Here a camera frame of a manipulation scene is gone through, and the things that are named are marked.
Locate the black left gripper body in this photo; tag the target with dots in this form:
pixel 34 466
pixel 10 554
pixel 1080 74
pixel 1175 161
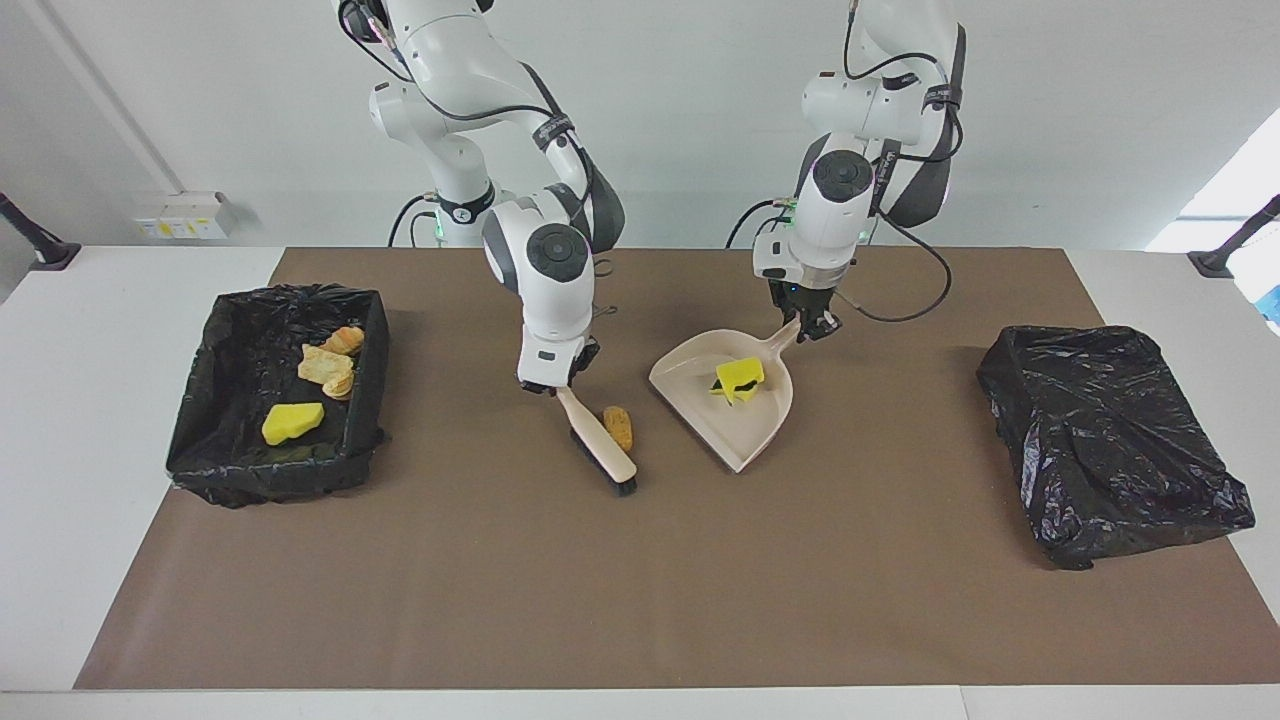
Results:
pixel 800 298

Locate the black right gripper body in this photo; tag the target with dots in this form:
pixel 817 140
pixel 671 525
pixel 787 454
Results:
pixel 588 358

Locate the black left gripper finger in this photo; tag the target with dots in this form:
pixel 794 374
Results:
pixel 808 330
pixel 830 324

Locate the brown cork chunk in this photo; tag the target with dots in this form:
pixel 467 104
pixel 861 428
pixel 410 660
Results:
pixel 619 428

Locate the yellow notched sponge piece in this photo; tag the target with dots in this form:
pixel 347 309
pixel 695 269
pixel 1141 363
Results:
pixel 742 371

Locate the beige hand brush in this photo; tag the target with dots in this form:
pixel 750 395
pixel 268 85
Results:
pixel 605 450

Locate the beige plastic dustpan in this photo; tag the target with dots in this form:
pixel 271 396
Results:
pixel 700 395

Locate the orange striped foam chunk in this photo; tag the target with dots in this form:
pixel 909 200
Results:
pixel 346 340

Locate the pale greenish foam chunk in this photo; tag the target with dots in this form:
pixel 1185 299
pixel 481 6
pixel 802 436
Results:
pixel 340 388
pixel 322 363

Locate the yellow sponge chunk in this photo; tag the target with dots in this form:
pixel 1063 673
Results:
pixel 292 423

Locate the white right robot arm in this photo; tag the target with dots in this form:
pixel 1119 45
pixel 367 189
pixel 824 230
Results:
pixel 550 290

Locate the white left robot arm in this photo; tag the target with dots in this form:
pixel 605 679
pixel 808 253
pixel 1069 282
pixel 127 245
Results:
pixel 830 220

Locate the black bag covered bin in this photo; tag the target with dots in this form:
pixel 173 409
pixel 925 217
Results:
pixel 1100 440

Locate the black bag lined open bin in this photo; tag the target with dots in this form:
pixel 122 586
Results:
pixel 230 470

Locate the brown table mat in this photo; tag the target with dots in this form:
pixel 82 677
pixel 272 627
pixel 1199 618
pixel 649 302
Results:
pixel 640 600

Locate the black clamp stand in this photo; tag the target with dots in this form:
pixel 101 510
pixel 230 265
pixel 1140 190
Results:
pixel 1215 262
pixel 55 255

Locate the blue white package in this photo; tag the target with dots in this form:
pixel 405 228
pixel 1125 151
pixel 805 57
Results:
pixel 1273 305

